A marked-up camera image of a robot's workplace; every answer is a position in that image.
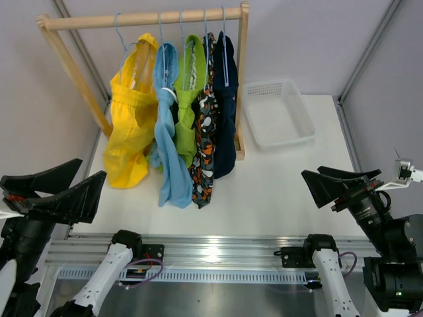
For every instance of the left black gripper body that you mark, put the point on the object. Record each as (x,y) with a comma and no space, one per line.
(18,201)

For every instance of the blue hanger of green shorts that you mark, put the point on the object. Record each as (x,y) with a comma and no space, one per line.
(182,36)

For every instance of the blue hanger of light blue shorts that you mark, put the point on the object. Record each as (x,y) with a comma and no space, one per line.
(162,39)

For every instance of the blue hanger of camouflage shorts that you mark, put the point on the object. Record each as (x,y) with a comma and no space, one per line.
(206,42)

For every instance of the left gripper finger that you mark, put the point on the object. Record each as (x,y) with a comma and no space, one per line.
(77,204)
(51,181)

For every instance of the light blue shorts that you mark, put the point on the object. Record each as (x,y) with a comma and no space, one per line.
(177,186)

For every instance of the yellow shorts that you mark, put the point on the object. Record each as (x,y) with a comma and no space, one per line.
(133,113)

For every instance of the wooden clothes rack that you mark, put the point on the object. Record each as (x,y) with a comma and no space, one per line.
(50,28)

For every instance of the lime green shorts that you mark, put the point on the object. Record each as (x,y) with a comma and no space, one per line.
(184,138)

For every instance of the blue hanger of navy shorts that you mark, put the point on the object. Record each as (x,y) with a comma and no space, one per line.
(224,40)

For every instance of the camouflage patterned shorts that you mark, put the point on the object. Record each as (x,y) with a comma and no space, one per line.
(205,109)

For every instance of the slotted cable duct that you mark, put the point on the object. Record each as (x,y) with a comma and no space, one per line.
(218,276)

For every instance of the navy blue shorts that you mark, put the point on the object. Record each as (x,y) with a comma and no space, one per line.
(225,153)

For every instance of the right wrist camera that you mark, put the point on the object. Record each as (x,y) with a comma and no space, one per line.
(404,173)

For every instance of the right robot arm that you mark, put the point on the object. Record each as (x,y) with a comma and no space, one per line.
(394,279)

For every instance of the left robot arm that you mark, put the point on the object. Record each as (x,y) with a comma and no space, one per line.
(23,244)

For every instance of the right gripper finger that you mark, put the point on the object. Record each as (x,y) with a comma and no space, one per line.
(346,175)
(324,189)

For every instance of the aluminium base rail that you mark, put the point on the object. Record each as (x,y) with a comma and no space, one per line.
(181,252)

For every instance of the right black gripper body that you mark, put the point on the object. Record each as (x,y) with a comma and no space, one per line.
(364,186)

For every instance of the white plastic basket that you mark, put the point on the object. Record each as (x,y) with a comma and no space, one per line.
(277,114)

